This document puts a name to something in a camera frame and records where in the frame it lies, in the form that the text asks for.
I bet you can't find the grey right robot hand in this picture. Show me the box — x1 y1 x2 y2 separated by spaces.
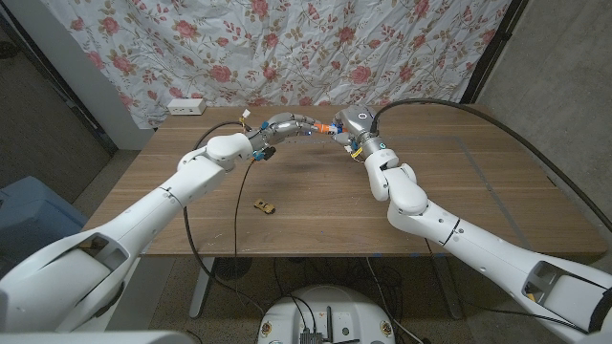
332 104 386 161

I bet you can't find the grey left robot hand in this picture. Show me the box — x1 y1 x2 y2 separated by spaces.
248 112 317 152

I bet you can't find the yellow toy car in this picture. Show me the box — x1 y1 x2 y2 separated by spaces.
252 198 277 215

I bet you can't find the floral backdrop cloth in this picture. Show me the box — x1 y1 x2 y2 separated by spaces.
40 0 513 130

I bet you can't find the white power strip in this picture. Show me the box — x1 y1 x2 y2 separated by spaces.
165 97 208 117

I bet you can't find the black round floor fan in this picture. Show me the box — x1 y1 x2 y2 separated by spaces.
213 257 253 282

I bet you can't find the black backdrop stand pole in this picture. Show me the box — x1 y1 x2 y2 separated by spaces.
458 0 530 105

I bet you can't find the grey table leg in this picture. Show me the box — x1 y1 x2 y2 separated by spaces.
432 257 465 320
188 257 216 320

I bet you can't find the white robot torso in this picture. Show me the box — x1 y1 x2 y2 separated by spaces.
256 285 397 344

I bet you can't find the blue plastic bin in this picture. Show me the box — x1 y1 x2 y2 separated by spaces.
0 175 90 278

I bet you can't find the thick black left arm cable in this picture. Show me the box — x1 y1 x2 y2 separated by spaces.
183 120 267 316

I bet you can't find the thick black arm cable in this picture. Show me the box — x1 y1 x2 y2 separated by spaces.
368 97 612 233
183 120 267 316

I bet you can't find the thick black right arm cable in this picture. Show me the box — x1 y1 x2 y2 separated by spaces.
368 97 612 233

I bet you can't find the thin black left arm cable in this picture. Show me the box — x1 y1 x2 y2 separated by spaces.
232 160 255 260

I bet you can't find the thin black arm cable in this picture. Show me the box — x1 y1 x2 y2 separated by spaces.
424 238 589 335
232 160 255 260

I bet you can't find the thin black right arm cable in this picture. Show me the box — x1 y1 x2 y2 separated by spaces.
424 238 589 335

